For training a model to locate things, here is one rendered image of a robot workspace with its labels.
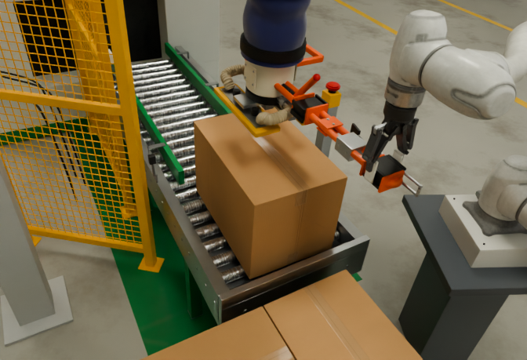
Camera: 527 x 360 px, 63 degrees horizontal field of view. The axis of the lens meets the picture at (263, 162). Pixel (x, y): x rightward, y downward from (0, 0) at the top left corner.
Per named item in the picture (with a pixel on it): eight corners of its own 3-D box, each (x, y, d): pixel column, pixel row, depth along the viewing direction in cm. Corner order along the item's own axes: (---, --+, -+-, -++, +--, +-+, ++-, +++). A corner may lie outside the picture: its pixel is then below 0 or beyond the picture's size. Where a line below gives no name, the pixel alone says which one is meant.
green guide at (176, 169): (95, 63, 321) (93, 51, 315) (110, 60, 325) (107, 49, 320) (165, 189, 211) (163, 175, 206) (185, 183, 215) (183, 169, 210)
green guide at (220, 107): (165, 52, 343) (164, 41, 338) (177, 51, 347) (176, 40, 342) (260, 162, 233) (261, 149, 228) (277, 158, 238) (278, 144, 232)
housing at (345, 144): (332, 149, 126) (336, 136, 124) (350, 143, 129) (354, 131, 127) (347, 162, 122) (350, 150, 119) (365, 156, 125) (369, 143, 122)
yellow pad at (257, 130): (213, 92, 167) (213, 80, 164) (236, 87, 172) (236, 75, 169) (255, 138, 145) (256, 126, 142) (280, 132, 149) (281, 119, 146)
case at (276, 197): (196, 190, 213) (193, 121, 189) (267, 170, 229) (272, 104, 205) (249, 280, 171) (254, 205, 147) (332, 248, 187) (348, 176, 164)
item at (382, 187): (358, 174, 117) (362, 160, 114) (379, 167, 121) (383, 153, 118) (379, 193, 112) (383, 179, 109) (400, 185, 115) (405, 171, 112)
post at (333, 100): (299, 234, 269) (322, 89, 209) (308, 230, 272) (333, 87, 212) (305, 241, 264) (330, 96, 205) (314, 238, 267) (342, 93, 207)
